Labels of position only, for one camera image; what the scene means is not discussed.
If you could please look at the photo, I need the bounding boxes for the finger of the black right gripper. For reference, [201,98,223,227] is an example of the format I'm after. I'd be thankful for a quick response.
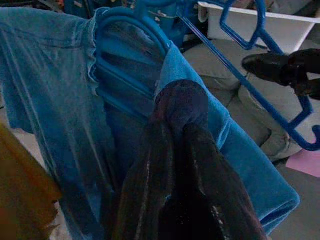
[241,52,292,87]

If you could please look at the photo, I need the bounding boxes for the pink foam mat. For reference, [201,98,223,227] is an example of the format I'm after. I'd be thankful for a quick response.
[286,149,320,178]

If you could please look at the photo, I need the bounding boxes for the blue plastic hanger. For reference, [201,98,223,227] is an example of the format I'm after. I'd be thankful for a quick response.
[174,0,320,152]
[93,0,173,118]

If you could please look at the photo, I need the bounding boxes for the blue shirt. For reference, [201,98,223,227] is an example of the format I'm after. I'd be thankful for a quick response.
[0,6,301,240]

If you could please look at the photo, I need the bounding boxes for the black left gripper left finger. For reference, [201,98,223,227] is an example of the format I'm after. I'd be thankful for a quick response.
[111,81,185,240]

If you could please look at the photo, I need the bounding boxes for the grey green leather sofa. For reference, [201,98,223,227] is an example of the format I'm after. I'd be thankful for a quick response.
[182,37,320,240]

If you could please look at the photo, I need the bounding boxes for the white storage box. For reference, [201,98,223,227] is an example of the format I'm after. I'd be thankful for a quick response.
[197,1,320,55]

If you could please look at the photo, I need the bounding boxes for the yellow shirt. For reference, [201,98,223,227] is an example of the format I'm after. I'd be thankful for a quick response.
[0,122,62,240]

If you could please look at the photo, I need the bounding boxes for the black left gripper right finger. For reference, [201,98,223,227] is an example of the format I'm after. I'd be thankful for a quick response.
[167,81,267,240]

